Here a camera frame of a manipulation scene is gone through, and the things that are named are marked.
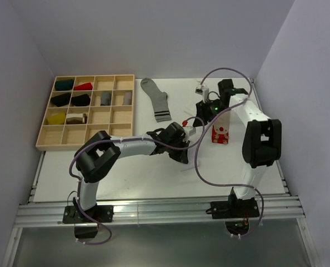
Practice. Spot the black rolled sock left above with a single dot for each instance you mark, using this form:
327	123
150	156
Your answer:
61	100

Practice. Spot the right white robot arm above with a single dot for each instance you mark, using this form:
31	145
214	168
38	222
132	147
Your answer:
262	139

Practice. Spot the yellow rolled sock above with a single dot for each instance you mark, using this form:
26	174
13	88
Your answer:
57	119

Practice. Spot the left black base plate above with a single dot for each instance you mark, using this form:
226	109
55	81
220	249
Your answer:
103	214

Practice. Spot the plain white sock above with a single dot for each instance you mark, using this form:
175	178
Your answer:
191	100

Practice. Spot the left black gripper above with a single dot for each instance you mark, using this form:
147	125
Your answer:
181	157

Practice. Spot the red rolled sock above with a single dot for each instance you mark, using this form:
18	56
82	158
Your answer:
84	87

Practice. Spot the grey striped sock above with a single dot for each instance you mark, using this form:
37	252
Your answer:
158	100

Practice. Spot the white brown rolled sock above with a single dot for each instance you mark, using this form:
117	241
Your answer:
76	118

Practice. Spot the beige red reindeer sock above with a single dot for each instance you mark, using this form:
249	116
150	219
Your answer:
220	129

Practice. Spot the wooden compartment tray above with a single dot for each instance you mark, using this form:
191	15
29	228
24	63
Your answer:
116	119

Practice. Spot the white striped sock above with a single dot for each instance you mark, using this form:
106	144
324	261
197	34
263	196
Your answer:
191	159

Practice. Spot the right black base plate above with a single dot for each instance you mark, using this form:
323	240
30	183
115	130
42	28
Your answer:
227	210

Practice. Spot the light grey rolled sock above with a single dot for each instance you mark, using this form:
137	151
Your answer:
127	100

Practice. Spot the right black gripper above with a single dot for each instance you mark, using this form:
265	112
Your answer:
202	112

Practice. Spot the black rolled sock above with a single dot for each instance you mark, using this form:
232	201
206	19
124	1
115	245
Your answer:
61	100
81	100

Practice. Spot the black rolled sock right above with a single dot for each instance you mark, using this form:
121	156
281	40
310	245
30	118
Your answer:
81	100

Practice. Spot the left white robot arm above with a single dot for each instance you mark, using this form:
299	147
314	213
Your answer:
96	157

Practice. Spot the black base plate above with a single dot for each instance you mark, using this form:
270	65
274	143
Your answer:
103	214
227	210

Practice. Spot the aluminium mounting rail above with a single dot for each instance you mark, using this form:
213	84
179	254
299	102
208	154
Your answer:
154	211

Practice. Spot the dark green rolled sock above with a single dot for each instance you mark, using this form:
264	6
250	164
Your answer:
64	85

